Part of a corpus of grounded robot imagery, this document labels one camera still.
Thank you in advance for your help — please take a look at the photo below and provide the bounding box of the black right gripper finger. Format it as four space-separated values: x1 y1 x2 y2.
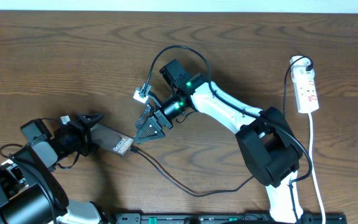
135 103 152 129
134 116 165 144

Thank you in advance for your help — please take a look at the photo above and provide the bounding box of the black charger cable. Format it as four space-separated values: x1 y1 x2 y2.
130 55 314 198

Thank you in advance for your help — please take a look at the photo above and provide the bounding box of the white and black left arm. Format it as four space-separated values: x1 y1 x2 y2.
0 114 112 223

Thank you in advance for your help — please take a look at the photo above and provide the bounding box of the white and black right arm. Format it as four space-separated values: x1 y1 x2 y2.
134 60 303 223

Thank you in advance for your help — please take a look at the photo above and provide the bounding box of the white power strip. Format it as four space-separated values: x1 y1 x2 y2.
290 55 319 114

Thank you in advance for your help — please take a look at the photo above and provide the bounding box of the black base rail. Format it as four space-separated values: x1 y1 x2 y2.
112 212 348 224

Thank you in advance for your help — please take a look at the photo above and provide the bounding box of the white power strip cord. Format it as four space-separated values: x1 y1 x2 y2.
307 112 327 224

